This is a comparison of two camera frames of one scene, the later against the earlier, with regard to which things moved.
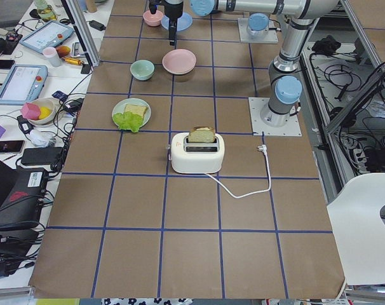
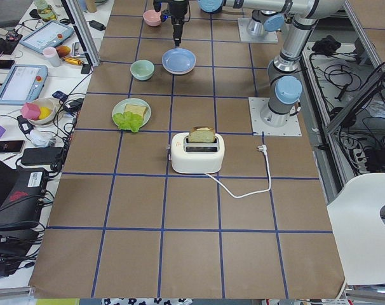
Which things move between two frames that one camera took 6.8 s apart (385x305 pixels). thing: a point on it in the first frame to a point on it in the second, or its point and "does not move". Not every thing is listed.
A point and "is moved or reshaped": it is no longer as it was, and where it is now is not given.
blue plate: (184, 22) is moved or reshaped
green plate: (121, 105) does not move
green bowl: (142, 69) does not move
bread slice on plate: (139, 110) does not move
